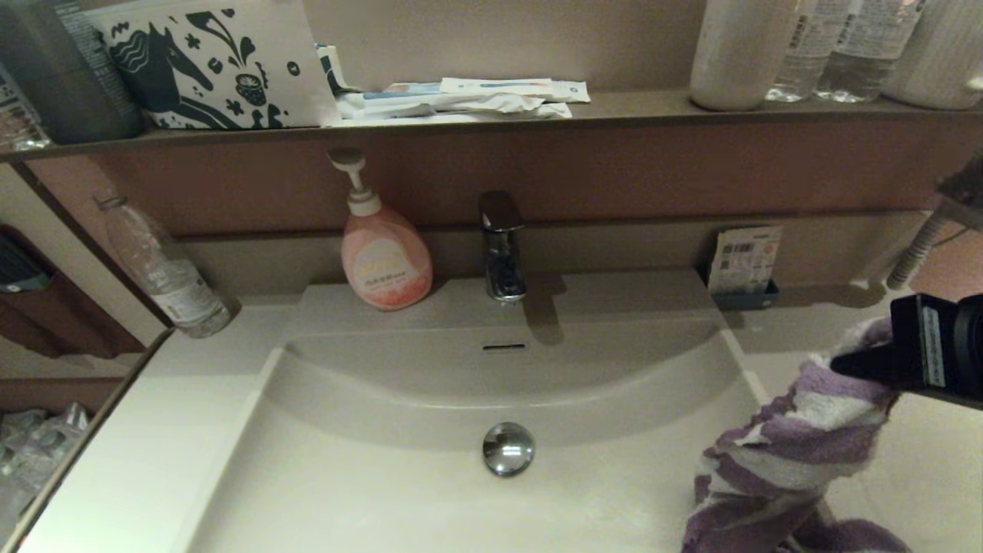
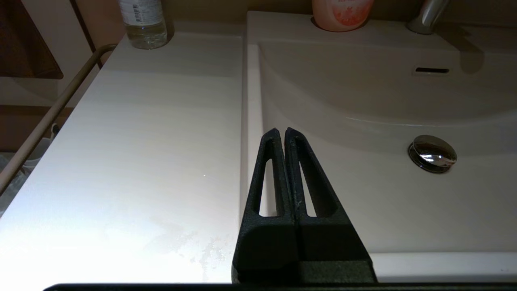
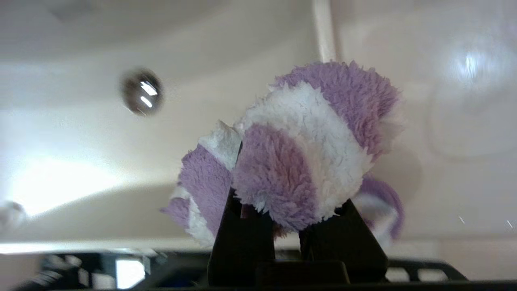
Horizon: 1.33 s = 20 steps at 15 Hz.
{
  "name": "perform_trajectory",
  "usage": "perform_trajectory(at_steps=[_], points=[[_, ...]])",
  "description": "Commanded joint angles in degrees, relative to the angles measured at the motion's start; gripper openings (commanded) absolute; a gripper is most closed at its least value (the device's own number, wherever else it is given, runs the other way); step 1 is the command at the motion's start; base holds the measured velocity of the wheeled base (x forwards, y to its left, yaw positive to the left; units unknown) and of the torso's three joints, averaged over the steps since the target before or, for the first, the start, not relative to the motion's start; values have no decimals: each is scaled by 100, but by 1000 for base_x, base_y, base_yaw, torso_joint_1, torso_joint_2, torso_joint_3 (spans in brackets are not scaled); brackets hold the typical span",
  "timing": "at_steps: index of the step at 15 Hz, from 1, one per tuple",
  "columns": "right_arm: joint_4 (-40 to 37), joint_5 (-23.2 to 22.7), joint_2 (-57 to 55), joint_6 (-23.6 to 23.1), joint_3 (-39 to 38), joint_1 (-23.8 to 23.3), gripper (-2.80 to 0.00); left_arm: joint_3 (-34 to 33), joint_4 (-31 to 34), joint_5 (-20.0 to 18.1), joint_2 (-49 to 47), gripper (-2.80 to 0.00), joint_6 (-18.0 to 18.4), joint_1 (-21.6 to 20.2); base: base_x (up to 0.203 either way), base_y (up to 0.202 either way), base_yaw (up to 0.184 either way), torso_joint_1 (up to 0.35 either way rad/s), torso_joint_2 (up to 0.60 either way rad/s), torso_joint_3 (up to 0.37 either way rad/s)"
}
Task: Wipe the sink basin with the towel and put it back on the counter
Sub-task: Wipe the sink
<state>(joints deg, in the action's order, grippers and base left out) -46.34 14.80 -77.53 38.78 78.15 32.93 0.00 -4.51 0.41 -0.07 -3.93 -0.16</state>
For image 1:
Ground blue white toothbrush packet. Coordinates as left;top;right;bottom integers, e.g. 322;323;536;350
362;82;464;101

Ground white ribbed container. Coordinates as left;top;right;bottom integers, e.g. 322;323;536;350
882;0;983;110

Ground white ceramic sink basin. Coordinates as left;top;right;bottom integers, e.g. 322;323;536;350
184;269;776;553

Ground small blue tray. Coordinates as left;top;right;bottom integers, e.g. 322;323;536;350
699;263;780;311

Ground pink soap pump bottle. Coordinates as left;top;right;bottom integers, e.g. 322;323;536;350
328;148;435;312

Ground wrapped plastic bottle pack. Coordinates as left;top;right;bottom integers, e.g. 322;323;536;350
0;403;91;538

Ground grey corrugated hose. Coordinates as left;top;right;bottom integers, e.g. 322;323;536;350
886;219;949;290

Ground clear plastic packet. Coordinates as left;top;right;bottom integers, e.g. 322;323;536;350
0;69;51;153

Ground chrome lever faucet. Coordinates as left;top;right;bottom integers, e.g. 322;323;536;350
478;190;529;306

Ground dark grey cylinder container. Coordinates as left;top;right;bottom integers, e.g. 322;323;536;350
0;0;145;145

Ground small white green box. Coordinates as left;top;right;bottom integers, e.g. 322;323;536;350
316;45;363;96

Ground dark object blue rim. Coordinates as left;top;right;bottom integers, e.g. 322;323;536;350
0;227;51;295

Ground white ceramic bottle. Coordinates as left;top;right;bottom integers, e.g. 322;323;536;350
689;0;802;112

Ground purple white striped towel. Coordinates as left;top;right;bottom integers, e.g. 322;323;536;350
681;316;915;553

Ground dark brown panel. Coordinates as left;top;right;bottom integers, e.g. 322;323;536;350
0;292;147;360

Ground white tubes and packets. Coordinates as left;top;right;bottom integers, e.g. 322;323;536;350
335;92;574;125

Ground white horse print bag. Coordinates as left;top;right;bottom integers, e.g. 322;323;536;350
86;0;341;131

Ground chrome drain stopper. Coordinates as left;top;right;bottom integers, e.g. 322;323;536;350
482;422;535;478

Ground brown wall shelf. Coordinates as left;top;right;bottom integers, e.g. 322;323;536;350
0;88;983;164

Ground tan metal rail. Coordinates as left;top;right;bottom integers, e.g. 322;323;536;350
0;329;176;553

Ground small card in blue holder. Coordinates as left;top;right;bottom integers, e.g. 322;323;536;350
708;224;783;296

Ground clear plastic water bottle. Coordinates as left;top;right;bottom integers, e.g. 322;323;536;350
765;0;839;103
94;194;235;339
814;0;926;104

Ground long white toothbrush packet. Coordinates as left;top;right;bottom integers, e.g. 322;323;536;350
440;77;591;104

